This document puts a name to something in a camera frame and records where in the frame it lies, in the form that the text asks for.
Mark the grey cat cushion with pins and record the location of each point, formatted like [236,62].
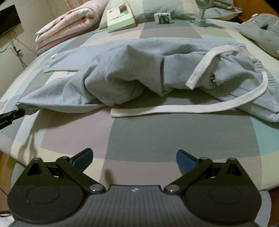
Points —
[262,29]

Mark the grey white pillow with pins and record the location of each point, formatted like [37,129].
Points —
[144,10]

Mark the green white book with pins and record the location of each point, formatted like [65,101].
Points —
[120,18]

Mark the green desk fan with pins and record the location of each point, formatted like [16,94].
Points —
[203,5]

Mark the wooden headboard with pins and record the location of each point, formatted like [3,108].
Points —
[250,7]

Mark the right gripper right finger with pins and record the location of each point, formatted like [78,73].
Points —
[195,169]

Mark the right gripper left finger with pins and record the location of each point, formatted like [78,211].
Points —
[73,168]

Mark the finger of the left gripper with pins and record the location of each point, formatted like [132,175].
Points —
[7,119]

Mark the small green white box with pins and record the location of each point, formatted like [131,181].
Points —
[163,18]

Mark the black television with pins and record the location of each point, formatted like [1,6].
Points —
[9,19]

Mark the grey blue sweatpants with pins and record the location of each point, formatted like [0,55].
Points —
[116,72]

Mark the patchwork bed sheet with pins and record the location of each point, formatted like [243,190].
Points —
[141,150]

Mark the pink folded quilt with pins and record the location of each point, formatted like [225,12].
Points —
[75,21]

